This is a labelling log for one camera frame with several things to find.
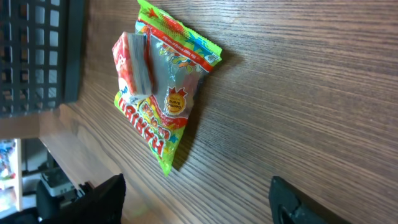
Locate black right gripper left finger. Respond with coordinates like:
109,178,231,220
42,174,126,224

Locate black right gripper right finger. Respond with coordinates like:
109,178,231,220
269,176,350,224

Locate small red candy packet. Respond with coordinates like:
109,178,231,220
112,32,153,99

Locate colourful candy bag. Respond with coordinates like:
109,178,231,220
114,1,222,175

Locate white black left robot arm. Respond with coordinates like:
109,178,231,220
1,168,92,224

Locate dark grey plastic basket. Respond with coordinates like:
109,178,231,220
1,0,85,119

